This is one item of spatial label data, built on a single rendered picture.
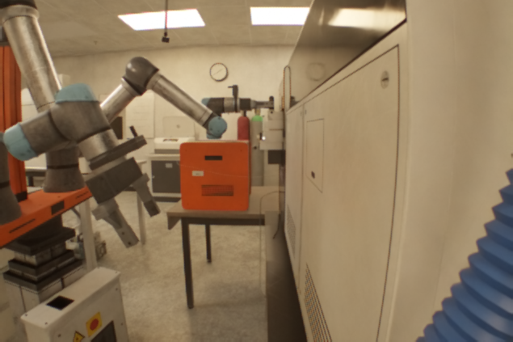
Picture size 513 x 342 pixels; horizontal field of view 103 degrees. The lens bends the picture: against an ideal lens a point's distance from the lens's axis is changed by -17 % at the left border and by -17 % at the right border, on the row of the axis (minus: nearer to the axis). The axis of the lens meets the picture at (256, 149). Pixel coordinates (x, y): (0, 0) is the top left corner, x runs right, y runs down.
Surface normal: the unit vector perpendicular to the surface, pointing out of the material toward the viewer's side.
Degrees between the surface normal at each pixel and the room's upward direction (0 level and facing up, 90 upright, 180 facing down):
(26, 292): 90
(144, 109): 90
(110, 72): 90
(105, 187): 97
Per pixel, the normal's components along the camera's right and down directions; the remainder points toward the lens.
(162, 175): -0.03, 0.08
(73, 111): 0.32, 0.07
